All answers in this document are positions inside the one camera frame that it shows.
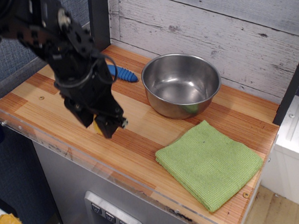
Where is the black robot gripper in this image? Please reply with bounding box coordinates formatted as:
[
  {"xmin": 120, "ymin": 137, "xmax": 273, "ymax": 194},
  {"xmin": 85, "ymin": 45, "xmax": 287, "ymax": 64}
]
[{"xmin": 54, "ymin": 57, "xmax": 128, "ymax": 139}]

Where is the yellow toy corn piece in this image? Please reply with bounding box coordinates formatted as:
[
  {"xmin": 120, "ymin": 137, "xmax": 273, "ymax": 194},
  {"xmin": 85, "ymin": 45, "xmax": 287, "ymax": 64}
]
[{"xmin": 93, "ymin": 115, "xmax": 103, "ymax": 136}]

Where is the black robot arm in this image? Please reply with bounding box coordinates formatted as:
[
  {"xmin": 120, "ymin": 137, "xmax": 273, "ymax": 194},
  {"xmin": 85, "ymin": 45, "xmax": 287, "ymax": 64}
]
[{"xmin": 0, "ymin": 0, "xmax": 127, "ymax": 139}]

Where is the silver toy fridge cabinet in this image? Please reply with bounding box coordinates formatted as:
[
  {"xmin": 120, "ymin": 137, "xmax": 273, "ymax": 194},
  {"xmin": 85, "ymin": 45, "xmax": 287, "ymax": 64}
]
[{"xmin": 26, "ymin": 141, "xmax": 242, "ymax": 224}]

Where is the stainless steel bowl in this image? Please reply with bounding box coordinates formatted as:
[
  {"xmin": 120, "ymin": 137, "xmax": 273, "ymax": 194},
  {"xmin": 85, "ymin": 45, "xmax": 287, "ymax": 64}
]
[{"xmin": 141, "ymin": 53, "xmax": 222, "ymax": 120}]

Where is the silver dispenser button panel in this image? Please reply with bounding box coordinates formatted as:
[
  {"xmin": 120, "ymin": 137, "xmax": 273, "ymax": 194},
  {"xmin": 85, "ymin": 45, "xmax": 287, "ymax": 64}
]
[{"xmin": 84, "ymin": 191, "xmax": 142, "ymax": 224}]

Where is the folded green cloth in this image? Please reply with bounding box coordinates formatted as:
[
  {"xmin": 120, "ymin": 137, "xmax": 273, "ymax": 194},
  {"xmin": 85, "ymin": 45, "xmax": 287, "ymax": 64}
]
[{"xmin": 155, "ymin": 121, "xmax": 263, "ymax": 212}]

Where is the clear acrylic table guard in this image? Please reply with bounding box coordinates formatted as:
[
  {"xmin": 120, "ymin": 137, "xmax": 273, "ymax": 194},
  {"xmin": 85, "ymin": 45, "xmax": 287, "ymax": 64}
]
[{"xmin": 0, "ymin": 15, "xmax": 286, "ymax": 224}]

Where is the brass screw right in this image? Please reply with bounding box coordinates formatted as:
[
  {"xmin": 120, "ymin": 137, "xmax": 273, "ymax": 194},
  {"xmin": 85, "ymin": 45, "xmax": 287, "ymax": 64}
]
[{"xmin": 243, "ymin": 192, "xmax": 249, "ymax": 198}]

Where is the white aluminium side block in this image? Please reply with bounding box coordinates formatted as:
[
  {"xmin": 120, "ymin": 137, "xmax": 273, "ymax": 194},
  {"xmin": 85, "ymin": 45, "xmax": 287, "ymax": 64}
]
[{"xmin": 261, "ymin": 96, "xmax": 299, "ymax": 205}]

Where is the blue handled metal spoon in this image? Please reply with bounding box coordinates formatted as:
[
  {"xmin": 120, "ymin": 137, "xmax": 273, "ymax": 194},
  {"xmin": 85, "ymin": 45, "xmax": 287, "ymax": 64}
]
[{"xmin": 107, "ymin": 64, "xmax": 138, "ymax": 83}]

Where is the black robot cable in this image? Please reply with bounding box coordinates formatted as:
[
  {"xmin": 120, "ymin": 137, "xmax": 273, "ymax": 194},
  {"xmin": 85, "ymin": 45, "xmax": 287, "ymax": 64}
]
[{"xmin": 55, "ymin": 50, "xmax": 120, "ymax": 92}]

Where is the black left upright post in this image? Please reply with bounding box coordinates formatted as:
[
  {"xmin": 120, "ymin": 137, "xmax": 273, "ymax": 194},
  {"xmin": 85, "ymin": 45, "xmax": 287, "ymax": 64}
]
[{"xmin": 88, "ymin": 0, "xmax": 111, "ymax": 51}]

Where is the black upright post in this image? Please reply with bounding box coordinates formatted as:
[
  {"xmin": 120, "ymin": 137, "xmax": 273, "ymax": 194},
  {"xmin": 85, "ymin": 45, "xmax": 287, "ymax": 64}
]
[
  {"xmin": 273, "ymin": 63, "xmax": 299, "ymax": 126},
  {"xmin": 88, "ymin": 0, "xmax": 111, "ymax": 51}
]

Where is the black right upright post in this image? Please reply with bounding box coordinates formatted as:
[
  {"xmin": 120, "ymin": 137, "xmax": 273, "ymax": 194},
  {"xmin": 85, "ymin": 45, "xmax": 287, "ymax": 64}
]
[{"xmin": 273, "ymin": 63, "xmax": 299, "ymax": 126}]

